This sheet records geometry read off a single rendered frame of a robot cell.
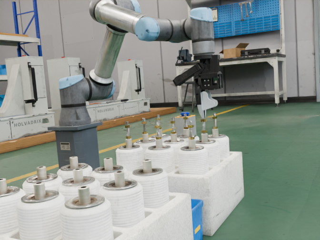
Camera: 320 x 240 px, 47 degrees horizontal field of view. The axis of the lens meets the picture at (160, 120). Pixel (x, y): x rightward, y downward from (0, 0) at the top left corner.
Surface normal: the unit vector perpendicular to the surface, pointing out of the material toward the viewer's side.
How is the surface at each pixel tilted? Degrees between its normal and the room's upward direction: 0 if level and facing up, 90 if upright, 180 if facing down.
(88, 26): 90
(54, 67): 90
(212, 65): 90
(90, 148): 90
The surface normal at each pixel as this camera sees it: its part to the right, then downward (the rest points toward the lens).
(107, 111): 0.88, -0.02
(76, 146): 0.28, 0.07
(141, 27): -0.77, 0.12
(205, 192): -0.45, 0.12
